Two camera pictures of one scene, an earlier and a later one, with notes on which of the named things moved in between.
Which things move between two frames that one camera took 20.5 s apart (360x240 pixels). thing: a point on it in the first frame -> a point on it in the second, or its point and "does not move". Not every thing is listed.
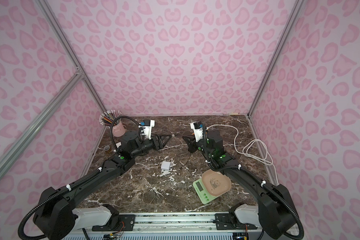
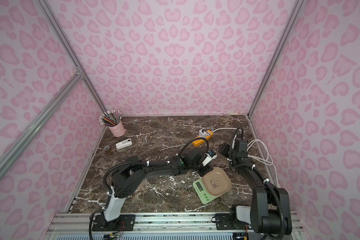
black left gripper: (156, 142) -> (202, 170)
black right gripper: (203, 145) -> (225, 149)
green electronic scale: (205, 197) does not move
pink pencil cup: (119, 130) does not move
